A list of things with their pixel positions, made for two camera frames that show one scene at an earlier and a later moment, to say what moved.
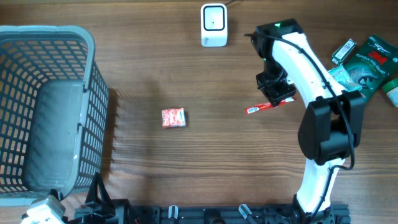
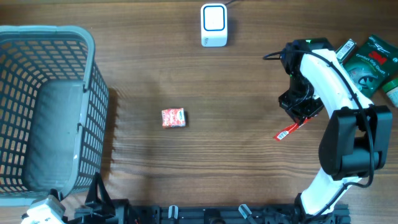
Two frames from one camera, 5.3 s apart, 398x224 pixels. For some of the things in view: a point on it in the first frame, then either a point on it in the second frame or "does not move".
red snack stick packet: [267, 106] → [290, 129]
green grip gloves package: [374, 60] does not move
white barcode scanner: [214, 25] does not move
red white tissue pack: [173, 117] does not move
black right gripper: [275, 95] → [303, 102]
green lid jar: [391, 89] does not move
